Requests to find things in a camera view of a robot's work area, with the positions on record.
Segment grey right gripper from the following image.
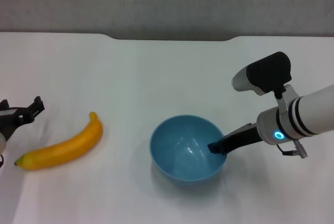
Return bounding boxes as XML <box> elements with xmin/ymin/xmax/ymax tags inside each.
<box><xmin>208</xmin><ymin>106</ymin><xmax>291</xmax><ymax>156</ymax></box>

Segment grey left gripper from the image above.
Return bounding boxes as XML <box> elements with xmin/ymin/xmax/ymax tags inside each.
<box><xmin>0</xmin><ymin>95</ymin><xmax>45</xmax><ymax>157</ymax></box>

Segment right wrist cable with connector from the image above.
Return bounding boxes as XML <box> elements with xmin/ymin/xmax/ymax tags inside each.
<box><xmin>278</xmin><ymin>140</ymin><xmax>308</xmax><ymax>159</ymax></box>

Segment blue plastic bowl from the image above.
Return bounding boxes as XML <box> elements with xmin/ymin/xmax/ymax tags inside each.
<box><xmin>149</xmin><ymin>114</ymin><xmax>228</xmax><ymax>186</ymax></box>

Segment yellow banana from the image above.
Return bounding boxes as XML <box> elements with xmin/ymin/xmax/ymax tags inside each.
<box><xmin>14</xmin><ymin>111</ymin><xmax>104</xmax><ymax>171</ymax></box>

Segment silver right camera bracket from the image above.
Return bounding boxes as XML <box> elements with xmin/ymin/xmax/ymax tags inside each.
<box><xmin>273</xmin><ymin>84</ymin><xmax>299</xmax><ymax>115</ymax></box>

